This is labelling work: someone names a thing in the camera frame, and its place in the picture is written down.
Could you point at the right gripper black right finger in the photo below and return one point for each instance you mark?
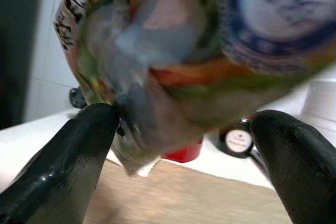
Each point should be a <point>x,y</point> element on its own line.
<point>302,171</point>

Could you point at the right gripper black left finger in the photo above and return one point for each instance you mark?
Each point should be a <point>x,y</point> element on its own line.
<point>60,169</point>

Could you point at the colourful printed snack bag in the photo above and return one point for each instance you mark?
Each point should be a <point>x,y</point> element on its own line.
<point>183,37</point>

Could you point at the dark jar with white label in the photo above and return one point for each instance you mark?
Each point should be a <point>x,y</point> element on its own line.
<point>237,140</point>

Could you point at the black round knob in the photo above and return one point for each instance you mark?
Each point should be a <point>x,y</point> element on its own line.
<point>76,98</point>

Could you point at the red pot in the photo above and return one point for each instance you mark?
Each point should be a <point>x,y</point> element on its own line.
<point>183,153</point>

